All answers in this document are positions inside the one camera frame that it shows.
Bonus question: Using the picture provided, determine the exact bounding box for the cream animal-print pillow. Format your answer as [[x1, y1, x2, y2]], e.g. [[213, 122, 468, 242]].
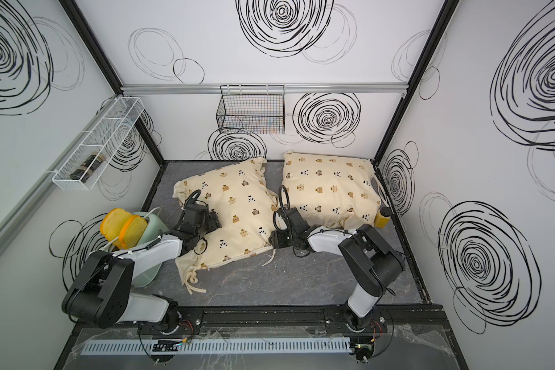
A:
[[282, 151, 382, 229], [173, 157, 278, 294]]

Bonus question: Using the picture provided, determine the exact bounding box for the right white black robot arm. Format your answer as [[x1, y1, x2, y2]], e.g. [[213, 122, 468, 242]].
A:
[[269, 208, 405, 332]]

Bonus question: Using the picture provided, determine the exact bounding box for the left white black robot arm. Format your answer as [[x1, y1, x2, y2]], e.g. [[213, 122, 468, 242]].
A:
[[62, 201, 221, 334]]

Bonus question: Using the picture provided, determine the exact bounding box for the right toast slice toy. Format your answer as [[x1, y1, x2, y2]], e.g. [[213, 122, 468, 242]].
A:
[[118, 215, 148, 250]]

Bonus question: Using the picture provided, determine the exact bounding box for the toast slice toy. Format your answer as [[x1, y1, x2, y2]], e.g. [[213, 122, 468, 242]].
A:
[[100, 208, 133, 241], [118, 215, 148, 250]]

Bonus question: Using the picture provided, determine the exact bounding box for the left toast slice toy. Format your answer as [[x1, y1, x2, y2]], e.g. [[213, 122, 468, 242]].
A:
[[100, 208, 133, 241]]

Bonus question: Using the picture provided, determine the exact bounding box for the yellow jar with black lid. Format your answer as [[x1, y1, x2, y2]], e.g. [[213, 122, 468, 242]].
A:
[[374, 206, 393, 228]]

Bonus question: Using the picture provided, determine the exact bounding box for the dark jar in shelf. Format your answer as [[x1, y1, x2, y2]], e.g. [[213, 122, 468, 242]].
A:
[[69, 154, 105, 183]]

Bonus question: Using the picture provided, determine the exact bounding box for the grey slotted cable duct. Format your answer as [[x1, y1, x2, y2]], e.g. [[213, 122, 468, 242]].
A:
[[80, 337, 352, 357]]

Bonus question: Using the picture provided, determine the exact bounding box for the black wire wall basket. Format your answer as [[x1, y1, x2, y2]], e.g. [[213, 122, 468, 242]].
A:
[[216, 84, 286, 134]]

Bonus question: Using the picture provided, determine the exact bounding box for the white wire wall shelf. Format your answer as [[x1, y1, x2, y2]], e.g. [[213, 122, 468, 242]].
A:
[[52, 96, 145, 191]]

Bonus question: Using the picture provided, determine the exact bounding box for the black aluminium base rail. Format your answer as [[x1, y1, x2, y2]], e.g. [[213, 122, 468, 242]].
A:
[[76, 304, 450, 330]]

